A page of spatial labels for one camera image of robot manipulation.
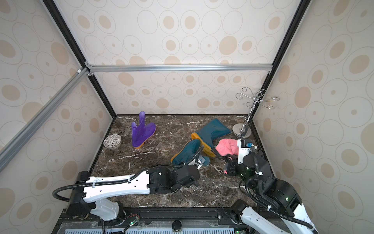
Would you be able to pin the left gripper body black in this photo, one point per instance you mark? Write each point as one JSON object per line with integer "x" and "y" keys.
{"x": 193, "y": 180}

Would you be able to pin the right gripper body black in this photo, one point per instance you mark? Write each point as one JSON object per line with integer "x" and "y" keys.
{"x": 231, "y": 158}

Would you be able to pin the teal rubber boot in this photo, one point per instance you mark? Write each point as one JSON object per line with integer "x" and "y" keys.
{"x": 211, "y": 131}
{"x": 189, "y": 154}

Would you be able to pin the pink cloth black trim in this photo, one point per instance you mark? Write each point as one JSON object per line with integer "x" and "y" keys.
{"x": 226, "y": 150}

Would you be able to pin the purple rubber boot yellow sole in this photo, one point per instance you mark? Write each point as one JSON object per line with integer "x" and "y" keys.
{"x": 141, "y": 132}

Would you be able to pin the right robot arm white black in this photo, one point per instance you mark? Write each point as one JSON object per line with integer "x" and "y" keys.
{"x": 275, "y": 195}

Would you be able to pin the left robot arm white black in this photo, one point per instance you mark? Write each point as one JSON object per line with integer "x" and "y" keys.
{"x": 91, "y": 195}

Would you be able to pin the chrome hook stand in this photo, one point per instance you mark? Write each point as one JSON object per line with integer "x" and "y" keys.
{"x": 243, "y": 130}

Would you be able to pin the patterned white bowl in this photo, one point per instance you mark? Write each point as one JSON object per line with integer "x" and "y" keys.
{"x": 112, "y": 141}

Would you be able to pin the horizontal aluminium bar back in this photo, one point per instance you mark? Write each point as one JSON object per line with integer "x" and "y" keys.
{"x": 181, "y": 68}

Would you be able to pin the diagonal aluminium bar left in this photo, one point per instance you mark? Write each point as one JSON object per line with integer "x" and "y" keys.
{"x": 24, "y": 135}

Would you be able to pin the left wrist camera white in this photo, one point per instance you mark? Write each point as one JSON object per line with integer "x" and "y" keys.
{"x": 200, "y": 162}

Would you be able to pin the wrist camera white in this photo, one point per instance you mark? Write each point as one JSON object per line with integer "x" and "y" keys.
{"x": 200, "y": 162}
{"x": 245, "y": 148}

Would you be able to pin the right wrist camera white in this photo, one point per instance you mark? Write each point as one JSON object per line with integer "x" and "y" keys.
{"x": 245, "y": 148}

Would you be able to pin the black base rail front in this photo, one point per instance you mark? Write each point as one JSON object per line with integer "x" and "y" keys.
{"x": 157, "y": 221}

